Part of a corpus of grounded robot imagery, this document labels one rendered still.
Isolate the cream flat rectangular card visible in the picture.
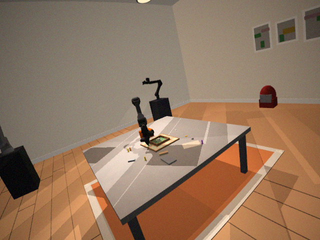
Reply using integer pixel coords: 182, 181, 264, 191
182, 140, 201, 149

